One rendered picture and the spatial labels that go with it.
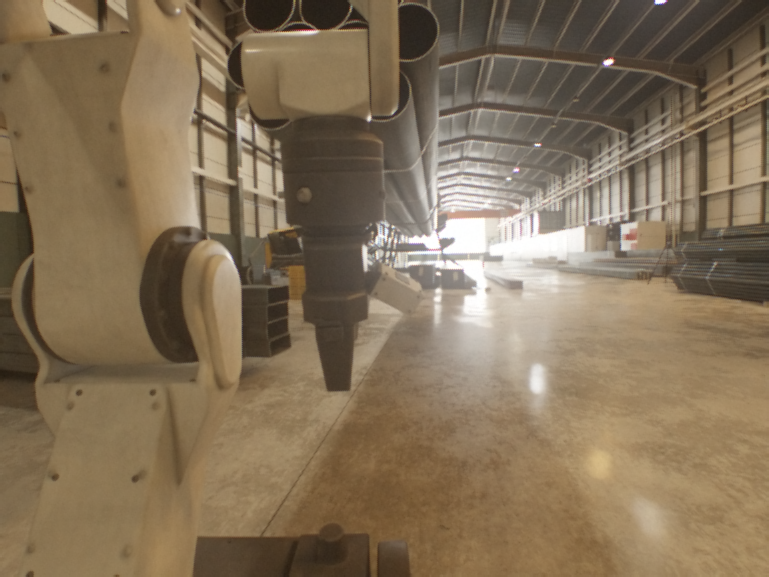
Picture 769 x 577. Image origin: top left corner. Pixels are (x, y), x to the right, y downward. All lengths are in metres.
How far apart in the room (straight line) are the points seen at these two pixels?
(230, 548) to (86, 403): 0.38
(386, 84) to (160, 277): 0.25
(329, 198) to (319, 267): 0.06
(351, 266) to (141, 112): 0.23
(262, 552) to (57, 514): 0.34
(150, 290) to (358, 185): 0.20
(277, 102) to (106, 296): 0.22
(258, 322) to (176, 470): 1.76
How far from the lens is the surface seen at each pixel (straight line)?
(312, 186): 0.29
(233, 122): 13.02
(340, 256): 0.30
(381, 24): 0.32
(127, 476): 0.42
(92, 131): 0.39
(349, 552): 0.65
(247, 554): 0.71
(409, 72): 1.15
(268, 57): 0.33
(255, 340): 2.20
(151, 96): 0.41
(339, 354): 0.31
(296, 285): 6.26
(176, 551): 0.47
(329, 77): 0.31
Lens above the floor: 0.64
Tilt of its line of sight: 4 degrees down
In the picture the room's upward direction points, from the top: 1 degrees counter-clockwise
